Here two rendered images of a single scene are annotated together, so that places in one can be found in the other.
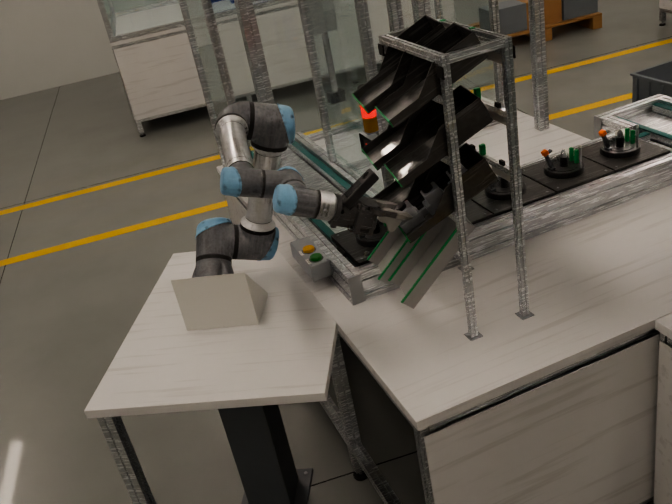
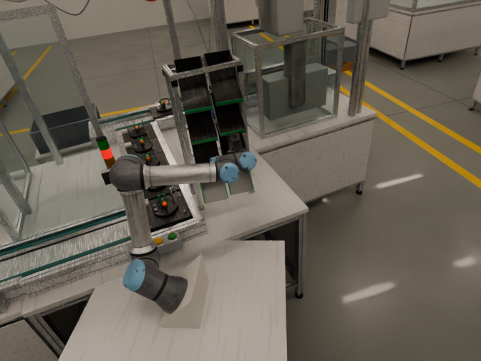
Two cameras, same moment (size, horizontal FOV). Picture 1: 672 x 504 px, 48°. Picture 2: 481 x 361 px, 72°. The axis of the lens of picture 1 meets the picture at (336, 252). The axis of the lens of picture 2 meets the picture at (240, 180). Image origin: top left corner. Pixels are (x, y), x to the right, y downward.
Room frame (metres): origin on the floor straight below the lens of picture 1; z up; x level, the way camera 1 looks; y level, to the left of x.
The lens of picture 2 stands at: (1.84, 1.27, 2.14)
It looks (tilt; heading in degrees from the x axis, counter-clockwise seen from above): 37 degrees down; 268
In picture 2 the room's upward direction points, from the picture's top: 7 degrees counter-clockwise
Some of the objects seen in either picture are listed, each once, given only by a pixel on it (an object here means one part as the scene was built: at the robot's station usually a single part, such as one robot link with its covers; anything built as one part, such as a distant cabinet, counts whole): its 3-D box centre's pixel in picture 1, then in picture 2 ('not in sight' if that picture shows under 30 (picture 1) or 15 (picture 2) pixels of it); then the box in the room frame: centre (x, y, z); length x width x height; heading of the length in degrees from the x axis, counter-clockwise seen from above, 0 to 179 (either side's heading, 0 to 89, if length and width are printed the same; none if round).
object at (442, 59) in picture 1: (456, 179); (212, 135); (1.91, -0.37, 1.26); 0.36 x 0.21 x 0.80; 17
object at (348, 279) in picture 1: (309, 235); (121, 252); (2.44, 0.08, 0.91); 0.89 x 0.06 x 0.11; 17
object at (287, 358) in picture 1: (236, 314); (185, 300); (2.12, 0.36, 0.84); 0.90 x 0.70 x 0.03; 169
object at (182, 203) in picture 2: (377, 239); (166, 210); (2.22, -0.14, 0.96); 0.24 x 0.24 x 0.02; 17
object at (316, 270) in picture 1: (310, 258); (159, 246); (2.24, 0.09, 0.93); 0.21 x 0.07 x 0.06; 17
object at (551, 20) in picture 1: (528, 14); not in sight; (7.84, -2.44, 0.20); 1.20 x 0.80 x 0.41; 99
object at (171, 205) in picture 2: (376, 234); (164, 208); (2.22, -0.14, 0.98); 0.14 x 0.14 x 0.02
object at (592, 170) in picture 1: (563, 159); (142, 143); (2.43, -0.86, 1.01); 0.24 x 0.24 x 0.13; 17
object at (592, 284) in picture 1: (494, 227); (155, 184); (2.35, -0.57, 0.84); 1.50 x 1.41 x 0.03; 17
